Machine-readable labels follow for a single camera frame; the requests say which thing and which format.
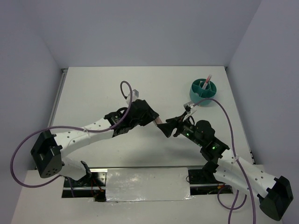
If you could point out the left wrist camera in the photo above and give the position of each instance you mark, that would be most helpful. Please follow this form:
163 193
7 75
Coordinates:
134 96

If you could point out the pink white stapler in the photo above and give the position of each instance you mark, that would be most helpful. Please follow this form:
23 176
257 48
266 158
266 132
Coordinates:
157 121

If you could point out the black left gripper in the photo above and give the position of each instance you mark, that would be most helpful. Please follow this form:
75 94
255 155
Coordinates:
151 115

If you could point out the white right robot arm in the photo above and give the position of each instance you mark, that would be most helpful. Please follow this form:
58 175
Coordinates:
274 194

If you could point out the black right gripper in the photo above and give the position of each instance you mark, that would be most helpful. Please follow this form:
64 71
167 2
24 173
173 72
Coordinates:
176 122

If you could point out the aluminium table edge rail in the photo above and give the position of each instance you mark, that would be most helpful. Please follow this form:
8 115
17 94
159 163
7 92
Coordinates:
52 112

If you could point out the pink pen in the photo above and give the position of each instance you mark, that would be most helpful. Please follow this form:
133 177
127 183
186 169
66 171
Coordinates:
207 82

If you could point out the teal round divided container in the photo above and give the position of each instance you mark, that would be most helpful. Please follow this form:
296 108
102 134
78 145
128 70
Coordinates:
209 92

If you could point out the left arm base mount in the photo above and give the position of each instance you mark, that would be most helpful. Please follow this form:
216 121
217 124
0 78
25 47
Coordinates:
91 185

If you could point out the silver foil cover plate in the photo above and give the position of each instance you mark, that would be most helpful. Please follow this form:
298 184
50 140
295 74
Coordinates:
147 185

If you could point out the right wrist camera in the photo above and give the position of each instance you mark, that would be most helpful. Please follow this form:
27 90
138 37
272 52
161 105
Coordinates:
189 108

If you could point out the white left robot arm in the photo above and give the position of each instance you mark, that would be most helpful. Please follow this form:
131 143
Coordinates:
70 141

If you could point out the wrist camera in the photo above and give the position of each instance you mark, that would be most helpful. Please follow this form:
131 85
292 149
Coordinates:
134 96
189 108

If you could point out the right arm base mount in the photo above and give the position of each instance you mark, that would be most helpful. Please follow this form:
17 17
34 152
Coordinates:
202 185

